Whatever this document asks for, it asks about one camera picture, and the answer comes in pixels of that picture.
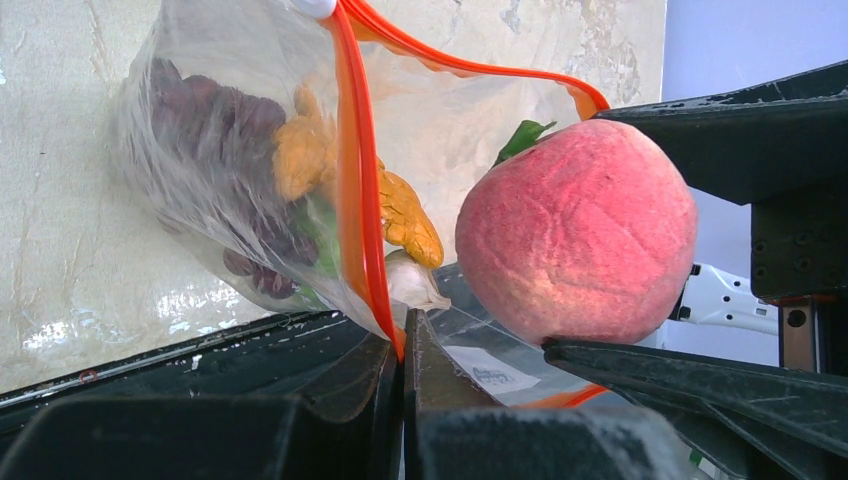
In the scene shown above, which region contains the red grape bunch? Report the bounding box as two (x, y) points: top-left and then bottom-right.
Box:
(150, 58), (319, 300)

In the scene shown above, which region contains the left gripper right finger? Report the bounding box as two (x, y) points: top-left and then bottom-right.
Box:
(404, 310), (692, 480)

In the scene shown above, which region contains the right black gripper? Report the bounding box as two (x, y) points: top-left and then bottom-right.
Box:
(543, 61), (847, 479)

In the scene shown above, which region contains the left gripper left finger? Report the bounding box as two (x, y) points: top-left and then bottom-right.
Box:
(1, 338), (401, 479)

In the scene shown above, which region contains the garlic bulb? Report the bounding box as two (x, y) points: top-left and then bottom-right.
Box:
(385, 250), (452, 311)

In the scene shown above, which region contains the pink peach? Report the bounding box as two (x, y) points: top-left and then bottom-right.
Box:
(455, 119), (698, 345)

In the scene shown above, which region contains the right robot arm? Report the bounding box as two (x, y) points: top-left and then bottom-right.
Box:
(544, 62), (847, 479)

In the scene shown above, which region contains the clear orange zip bag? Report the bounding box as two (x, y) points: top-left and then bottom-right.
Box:
(105, 0), (612, 409)

